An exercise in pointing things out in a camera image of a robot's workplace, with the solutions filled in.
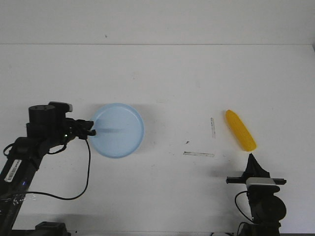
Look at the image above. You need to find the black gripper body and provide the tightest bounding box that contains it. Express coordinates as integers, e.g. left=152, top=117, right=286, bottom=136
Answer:
left=65, top=118, right=88, bottom=139
left=225, top=172, right=286, bottom=185

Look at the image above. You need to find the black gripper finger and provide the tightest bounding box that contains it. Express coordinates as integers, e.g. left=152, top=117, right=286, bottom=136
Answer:
left=83, top=121, right=96, bottom=137
left=245, top=153, right=266, bottom=172

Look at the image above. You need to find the light blue round plate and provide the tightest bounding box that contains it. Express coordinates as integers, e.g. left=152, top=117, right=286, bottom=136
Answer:
left=91, top=103, right=145, bottom=158

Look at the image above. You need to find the yellow corn cob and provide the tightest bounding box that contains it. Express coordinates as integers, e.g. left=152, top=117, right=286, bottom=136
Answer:
left=225, top=110, right=257, bottom=152

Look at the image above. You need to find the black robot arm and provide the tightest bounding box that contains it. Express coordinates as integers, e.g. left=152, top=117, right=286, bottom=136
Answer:
left=0, top=102, right=96, bottom=236
left=226, top=153, right=287, bottom=236

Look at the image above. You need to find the horizontal clear tape strip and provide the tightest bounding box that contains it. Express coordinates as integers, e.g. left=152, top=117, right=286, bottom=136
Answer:
left=183, top=151, right=215, bottom=157

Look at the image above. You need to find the vertical clear tape strip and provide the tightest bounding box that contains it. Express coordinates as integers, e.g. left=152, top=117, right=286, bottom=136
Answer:
left=210, top=118, right=216, bottom=139

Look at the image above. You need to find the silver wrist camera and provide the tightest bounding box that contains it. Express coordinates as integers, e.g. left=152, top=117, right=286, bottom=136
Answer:
left=49, top=101, right=73, bottom=113
left=246, top=177, right=280, bottom=193

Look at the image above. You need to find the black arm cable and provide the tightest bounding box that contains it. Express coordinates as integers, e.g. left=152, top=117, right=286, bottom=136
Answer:
left=27, top=139, right=92, bottom=200
left=234, top=190, right=254, bottom=223

